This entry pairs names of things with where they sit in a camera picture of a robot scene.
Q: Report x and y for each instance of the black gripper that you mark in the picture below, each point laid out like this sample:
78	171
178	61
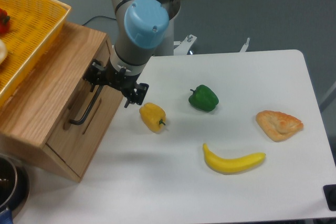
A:
98	75

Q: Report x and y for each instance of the black drawer handle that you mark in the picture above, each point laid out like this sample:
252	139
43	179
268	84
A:
88	109

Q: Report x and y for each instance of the wooden top drawer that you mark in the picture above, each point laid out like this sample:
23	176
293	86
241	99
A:
76	145

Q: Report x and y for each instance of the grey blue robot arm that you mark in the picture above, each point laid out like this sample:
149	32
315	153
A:
142	27

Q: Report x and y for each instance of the wooden drawer cabinet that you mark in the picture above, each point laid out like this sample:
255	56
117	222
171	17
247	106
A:
29	118

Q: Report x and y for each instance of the yellow bell pepper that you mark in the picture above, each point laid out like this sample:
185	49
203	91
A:
153	116

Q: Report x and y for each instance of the green bell pepper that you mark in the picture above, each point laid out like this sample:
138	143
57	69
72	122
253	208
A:
203	98

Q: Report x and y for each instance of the yellow plastic basket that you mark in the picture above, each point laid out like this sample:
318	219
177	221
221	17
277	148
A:
34	25

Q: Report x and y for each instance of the white round food item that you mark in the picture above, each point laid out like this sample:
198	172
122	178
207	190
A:
3	51

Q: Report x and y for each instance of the yellow banana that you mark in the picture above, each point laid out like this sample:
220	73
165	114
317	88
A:
233	165

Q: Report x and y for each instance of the dark metal pot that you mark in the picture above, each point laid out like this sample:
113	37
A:
14	188

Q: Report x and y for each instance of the baked pastry slice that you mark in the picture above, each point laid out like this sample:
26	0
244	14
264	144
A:
278	126

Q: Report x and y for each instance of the black corner device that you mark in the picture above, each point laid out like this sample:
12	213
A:
330	196

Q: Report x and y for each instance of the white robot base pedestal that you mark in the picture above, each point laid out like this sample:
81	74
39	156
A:
166	47

